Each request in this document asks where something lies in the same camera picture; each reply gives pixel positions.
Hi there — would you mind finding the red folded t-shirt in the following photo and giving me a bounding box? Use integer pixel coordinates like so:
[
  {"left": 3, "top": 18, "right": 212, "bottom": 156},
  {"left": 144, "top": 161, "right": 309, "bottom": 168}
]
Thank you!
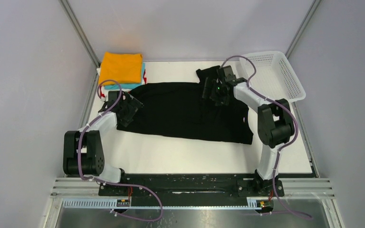
[{"left": 99, "top": 86, "right": 106, "bottom": 98}]

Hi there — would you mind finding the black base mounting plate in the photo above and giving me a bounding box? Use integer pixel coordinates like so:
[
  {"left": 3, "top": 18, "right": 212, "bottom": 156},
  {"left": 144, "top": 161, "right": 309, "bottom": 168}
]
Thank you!
[{"left": 98, "top": 173, "right": 285, "bottom": 206}]

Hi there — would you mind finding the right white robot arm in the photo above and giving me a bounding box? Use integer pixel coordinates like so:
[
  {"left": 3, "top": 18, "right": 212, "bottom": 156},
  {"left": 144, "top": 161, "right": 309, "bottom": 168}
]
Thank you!
[{"left": 196, "top": 66, "right": 298, "bottom": 197}]

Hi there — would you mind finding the aluminium frame post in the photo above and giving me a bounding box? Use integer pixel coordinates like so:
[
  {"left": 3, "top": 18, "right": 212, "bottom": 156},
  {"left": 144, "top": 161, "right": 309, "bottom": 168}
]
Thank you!
[
  {"left": 59, "top": 0, "right": 101, "bottom": 68},
  {"left": 285, "top": 0, "right": 322, "bottom": 59}
]

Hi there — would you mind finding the teal folded t-shirt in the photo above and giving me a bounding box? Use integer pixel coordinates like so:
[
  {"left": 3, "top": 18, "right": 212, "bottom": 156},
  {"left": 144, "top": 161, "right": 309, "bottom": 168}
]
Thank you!
[{"left": 104, "top": 62, "right": 147, "bottom": 90}]

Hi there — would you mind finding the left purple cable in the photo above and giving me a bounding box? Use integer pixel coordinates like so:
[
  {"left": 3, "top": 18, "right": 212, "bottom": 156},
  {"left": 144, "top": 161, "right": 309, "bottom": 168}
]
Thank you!
[{"left": 77, "top": 79, "right": 164, "bottom": 222}]

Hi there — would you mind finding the purple cable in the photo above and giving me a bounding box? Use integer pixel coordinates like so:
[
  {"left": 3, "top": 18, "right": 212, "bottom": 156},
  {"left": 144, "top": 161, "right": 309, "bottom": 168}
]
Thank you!
[
  {"left": 221, "top": 55, "right": 313, "bottom": 220},
  {"left": 77, "top": 79, "right": 164, "bottom": 222}
]

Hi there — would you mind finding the white slotted cable duct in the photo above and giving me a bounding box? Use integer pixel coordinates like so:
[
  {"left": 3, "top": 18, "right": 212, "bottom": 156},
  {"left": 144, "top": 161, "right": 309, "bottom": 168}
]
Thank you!
[{"left": 62, "top": 198, "right": 261, "bottom": 210}]

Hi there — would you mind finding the white plastic basket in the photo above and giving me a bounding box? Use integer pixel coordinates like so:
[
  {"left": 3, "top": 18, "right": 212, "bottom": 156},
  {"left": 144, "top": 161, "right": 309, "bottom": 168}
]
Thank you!
[{"left": 239, "top": 51, "right": 306, "bottom": 103}]

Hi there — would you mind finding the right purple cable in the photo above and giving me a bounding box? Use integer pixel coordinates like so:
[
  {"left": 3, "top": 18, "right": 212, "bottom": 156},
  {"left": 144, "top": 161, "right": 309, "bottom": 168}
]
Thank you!
[{"left": 221, "top": 55, "right": 313, "bottom": 220}]

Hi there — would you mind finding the right aluminium frame post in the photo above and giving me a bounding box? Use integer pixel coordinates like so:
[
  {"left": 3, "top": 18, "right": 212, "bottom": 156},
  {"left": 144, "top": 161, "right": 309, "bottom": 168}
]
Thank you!
[{"left": 285, "top": 0, "right": 322, "bottom": 59}]

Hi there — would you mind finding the orange folded t-shirt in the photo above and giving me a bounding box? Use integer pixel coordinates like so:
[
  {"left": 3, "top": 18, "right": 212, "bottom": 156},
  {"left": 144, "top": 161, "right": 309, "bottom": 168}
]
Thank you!
[{"left": 98, "top": 52, "right": 143, "bottom": 86}]

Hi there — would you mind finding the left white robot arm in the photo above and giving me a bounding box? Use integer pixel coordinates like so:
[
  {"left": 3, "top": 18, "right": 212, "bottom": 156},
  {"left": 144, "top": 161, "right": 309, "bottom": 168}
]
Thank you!
[{"left": 63, "top": 91, "right": 144, "bottom": 183}]

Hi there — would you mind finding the left aluminium frame post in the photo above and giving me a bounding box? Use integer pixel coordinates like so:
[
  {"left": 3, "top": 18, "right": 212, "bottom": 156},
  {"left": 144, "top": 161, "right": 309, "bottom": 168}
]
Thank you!
[{"left": 59, "top": 0, "right": 101, "bottom": 68}]

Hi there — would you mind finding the white folded t-shirt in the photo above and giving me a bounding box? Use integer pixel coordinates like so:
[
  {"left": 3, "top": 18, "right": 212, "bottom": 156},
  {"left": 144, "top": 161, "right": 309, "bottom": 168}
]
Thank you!
[{"left": 103, "top": 85, "right": 129, "bottom": 97}]

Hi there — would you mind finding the black t-shirt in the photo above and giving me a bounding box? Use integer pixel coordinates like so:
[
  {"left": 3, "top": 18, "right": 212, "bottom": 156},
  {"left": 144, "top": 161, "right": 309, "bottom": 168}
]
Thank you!
[{"left": 117, "top": 66, "right": 253, "bottom": 145}]

